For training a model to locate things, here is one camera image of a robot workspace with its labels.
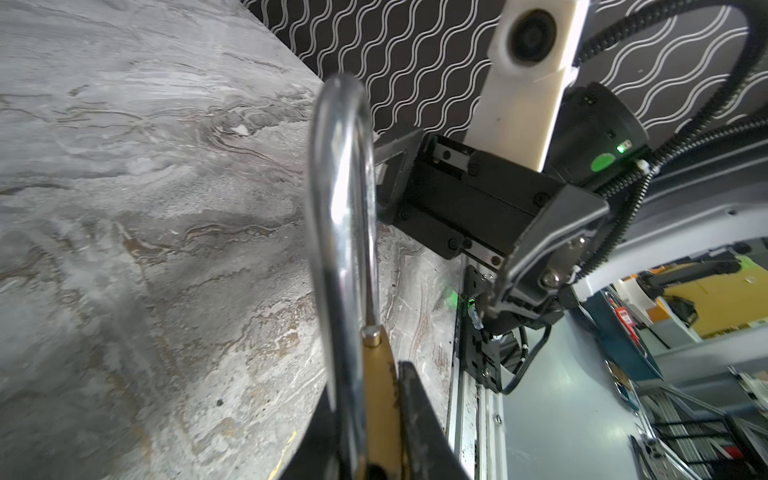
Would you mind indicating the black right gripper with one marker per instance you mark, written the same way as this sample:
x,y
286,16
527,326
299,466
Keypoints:
x,y
457,200

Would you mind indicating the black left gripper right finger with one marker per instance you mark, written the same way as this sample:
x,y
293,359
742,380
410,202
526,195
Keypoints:
x,y
427,452

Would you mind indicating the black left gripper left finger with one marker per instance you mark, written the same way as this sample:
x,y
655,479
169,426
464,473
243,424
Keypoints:
x,y
319,453

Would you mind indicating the brass padlock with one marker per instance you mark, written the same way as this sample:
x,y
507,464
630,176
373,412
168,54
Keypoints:
x,y
340,212

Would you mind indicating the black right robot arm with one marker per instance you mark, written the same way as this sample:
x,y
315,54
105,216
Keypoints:
x,y
656,212

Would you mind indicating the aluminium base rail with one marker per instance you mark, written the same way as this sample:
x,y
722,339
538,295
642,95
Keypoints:
x,y
475,423

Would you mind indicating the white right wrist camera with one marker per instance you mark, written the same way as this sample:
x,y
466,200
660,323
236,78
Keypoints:
x,y
532,54

